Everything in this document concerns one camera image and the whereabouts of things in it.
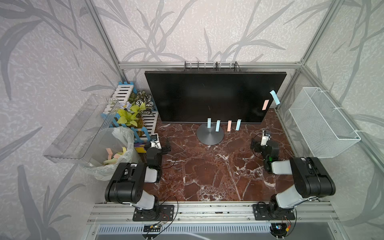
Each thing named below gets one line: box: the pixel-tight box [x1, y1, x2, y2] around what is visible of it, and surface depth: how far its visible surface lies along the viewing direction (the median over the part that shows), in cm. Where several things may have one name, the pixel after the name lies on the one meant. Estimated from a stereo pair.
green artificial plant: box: [117, 90, 154, 128], surface depth 88 cm
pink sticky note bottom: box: [227, 120, 232, 132], surface depth 91 cm
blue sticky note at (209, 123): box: [207, 118, 212, 129], surface depth 90 cm
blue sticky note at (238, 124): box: [235, 119, 242, 131], surface depth 90 cm
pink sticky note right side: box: [262, 99, 270, 111], surface depth 77 cm
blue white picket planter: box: [101, 81, 159, 143], surface depth 89 cm
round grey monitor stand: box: [196, 123, 225, 146], surface depth 106 cm
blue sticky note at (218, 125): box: [215, 120, 221, 132], surface depth 91 cm
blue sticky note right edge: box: [269, 90, 281, 106], surface depth 70 cm
